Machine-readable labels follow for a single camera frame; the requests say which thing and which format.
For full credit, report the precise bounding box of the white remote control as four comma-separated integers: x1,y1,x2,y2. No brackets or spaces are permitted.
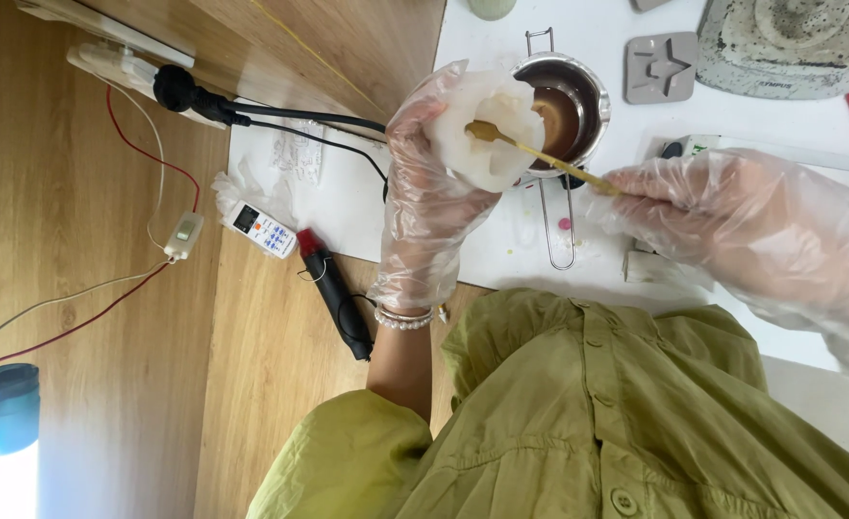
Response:
223,199,300,260

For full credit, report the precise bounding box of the red wire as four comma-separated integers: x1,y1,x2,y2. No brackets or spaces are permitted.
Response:
0,85,202,371

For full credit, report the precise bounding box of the black heat tool red tip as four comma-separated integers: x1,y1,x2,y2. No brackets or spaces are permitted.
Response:
295,228,375,363

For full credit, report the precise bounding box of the grey star silicone mold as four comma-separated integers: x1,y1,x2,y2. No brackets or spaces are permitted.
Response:
624,32,699,106

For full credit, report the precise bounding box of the brown melted wax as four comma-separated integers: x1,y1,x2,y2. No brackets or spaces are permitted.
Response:
533,88,581,171

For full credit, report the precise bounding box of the yellow wire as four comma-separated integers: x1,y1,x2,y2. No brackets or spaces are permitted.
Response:
250,0,389,118

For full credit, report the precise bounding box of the white device with black knob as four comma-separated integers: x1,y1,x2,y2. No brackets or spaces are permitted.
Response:
660,134,723,161

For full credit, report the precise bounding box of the pale green round object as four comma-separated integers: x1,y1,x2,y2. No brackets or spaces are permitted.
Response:
467,0,518,22

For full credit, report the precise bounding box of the white power strip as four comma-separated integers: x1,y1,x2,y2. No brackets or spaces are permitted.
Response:
67,42,229,131

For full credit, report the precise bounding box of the person's right hand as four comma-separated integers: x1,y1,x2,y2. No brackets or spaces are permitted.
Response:
587,148,838,291

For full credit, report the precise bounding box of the white flat strip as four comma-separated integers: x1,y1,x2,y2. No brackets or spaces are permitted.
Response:
716,136,849,178

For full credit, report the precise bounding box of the white wire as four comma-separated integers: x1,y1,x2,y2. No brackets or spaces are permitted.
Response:
0,72,175,344

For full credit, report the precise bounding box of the person's left hand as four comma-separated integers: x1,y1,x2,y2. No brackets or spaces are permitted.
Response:
375,61,502,291

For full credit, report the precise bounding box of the thin black cable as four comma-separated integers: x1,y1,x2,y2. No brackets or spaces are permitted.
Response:
248,119,391,203

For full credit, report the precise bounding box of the pearl bracelet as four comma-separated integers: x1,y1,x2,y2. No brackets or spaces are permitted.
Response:
373,303,436,332

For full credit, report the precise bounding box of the wooden stirring stick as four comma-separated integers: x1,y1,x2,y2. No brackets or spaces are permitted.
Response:
465,120,622,197

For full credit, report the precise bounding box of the white silicone mold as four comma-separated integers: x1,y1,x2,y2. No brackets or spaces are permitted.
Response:
424,72,547,194

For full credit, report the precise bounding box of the green shirt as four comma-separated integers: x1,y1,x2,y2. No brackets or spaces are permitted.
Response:
246,287,849,519

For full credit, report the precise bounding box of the blue capped lamp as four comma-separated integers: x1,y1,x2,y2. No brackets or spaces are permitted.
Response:
0,362,41,519

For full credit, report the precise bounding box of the clear plastic bag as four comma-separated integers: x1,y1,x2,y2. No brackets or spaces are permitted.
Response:
211,117,326,221

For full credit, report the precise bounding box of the white cable trunking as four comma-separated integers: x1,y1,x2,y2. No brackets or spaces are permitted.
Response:
13,0,197,70

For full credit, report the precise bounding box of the black plug with cable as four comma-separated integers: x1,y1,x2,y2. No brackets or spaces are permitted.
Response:
152,64,388,136

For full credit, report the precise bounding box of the steel melting pot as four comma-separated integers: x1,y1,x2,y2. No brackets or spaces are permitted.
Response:
509,27,612,272

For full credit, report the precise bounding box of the white inline switch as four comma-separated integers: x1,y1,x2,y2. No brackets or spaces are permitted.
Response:
163,210,205,262

